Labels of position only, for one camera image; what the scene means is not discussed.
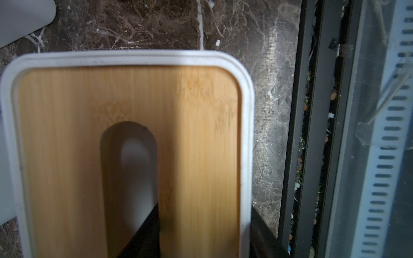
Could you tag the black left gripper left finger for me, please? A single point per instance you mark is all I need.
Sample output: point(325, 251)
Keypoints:
point(145, 243)

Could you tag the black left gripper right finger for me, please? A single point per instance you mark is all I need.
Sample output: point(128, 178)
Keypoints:
point(263, 243)

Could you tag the white box bamboo lid front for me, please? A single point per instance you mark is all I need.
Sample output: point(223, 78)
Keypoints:
point(97, 140)

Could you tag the cream box dark lid left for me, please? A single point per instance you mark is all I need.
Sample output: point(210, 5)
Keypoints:
point(20, 18)

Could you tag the white perforated cable duct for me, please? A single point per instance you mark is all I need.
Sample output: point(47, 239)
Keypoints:
point(385, 130)

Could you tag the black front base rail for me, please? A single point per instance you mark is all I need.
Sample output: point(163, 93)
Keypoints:
point(324, 62)

